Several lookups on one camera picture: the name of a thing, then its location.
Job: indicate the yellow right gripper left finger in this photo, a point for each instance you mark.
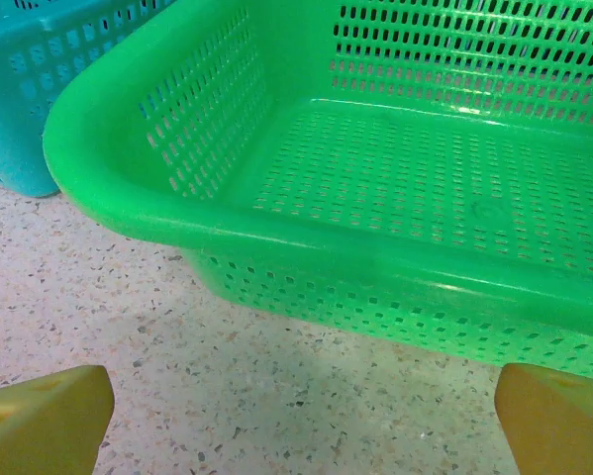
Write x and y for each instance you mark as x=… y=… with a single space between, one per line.
x=38 y=425

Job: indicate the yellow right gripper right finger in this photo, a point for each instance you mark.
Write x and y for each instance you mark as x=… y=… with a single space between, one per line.
x=558 y=425

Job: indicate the green plastic basket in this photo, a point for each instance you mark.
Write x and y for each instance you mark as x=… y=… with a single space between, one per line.
x=375 y=257

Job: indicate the teal plastic basket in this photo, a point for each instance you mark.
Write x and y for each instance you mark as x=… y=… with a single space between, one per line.
x=14 y=123

